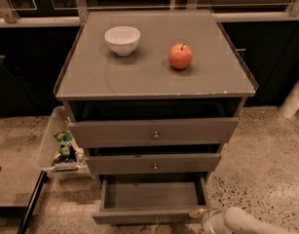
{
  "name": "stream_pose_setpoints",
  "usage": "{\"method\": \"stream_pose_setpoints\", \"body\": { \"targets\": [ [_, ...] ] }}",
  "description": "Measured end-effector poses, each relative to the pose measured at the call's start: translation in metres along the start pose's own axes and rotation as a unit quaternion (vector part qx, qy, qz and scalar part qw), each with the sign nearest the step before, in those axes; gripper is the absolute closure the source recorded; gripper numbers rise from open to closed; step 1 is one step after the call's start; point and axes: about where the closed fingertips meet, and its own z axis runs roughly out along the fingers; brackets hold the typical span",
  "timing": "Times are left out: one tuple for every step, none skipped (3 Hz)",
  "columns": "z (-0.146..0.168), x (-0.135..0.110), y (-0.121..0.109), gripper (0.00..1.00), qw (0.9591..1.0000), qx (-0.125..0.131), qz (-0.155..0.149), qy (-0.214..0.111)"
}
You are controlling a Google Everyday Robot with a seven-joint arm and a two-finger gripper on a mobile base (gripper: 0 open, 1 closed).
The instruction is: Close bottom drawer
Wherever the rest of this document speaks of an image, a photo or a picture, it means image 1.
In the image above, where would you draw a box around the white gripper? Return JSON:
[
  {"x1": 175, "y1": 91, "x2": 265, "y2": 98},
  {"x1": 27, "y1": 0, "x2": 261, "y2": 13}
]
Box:
[{"x1": 189, "y1": 209, "x2": 226, "y2": 234}]

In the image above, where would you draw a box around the grey bottom drawer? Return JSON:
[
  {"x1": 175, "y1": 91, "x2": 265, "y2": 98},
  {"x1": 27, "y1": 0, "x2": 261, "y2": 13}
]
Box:
[{"x1": 93, "y1": 173, "x2": 208, "y2": 224}]

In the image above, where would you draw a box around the grey drawer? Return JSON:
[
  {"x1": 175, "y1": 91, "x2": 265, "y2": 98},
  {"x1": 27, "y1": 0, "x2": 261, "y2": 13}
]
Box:
[
  {"x1": 86, "y1": 153, "x2": 221, "y2": 175},
  {"x1": 68, "y1": 118, "x2": 239, "y2": 148},
  {"x1": 93, "y1": 173, "x2": 208, "y2": 224}
]

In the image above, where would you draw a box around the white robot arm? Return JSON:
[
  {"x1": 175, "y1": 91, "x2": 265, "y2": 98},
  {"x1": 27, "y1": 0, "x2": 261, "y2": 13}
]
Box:
[{"x1": 189, "y1": 207, "x2": 299, "y2": 234}]

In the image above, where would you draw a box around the grey middle drawer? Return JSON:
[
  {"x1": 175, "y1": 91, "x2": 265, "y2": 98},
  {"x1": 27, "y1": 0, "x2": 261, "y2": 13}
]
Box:
[{"x1": 86, "y1": 153, "x2": 221, "y2": 175}]

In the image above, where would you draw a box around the grey top drawer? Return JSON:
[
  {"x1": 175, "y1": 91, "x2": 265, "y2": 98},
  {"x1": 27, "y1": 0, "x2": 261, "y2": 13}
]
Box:
[{"x1": 68, "y1": 118, "x2": 239, "y2": 148}]

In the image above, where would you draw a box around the grey wooden drawer cabinet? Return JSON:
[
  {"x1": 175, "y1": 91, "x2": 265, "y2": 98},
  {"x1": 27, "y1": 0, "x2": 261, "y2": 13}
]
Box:
[{"x1": 53, "y1": 9, "x2": 259, "y2": 180}]

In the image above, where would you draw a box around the green snack bag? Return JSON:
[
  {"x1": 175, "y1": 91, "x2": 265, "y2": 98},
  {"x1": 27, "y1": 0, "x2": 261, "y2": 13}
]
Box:
[{"x1": 54, "y1": 131, "x2": 76, "y2": 164}]

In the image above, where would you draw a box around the clear plastic bin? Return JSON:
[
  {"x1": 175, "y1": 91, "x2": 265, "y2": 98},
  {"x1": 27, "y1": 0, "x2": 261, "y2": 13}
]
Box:
[{"x1": 37, "y1": 106, "x2": 90, "y2": 179}]

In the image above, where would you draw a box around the red apple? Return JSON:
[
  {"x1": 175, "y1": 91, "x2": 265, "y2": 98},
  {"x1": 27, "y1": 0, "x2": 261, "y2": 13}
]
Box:
[{"x1": 168, "y1": 43, "x2": 194, "y2": 70}]

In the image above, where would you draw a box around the white ceramic bowl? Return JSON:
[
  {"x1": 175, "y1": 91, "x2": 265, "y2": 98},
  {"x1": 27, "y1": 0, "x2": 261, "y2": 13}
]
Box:
[{"x1": 104, "y1": 26, "x2": 141, "y2": 57}]

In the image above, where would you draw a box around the white metal railing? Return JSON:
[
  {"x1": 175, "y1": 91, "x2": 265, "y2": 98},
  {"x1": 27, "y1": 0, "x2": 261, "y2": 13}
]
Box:
[{"x1": 0, "y1": 0, "x2": 299, "y2": 24}]

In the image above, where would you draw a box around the white post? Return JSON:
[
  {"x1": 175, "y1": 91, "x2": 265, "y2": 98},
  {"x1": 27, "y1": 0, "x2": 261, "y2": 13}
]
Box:
[{"x1": 279, "y1": 79, "x2": 299, "y2": 119}]

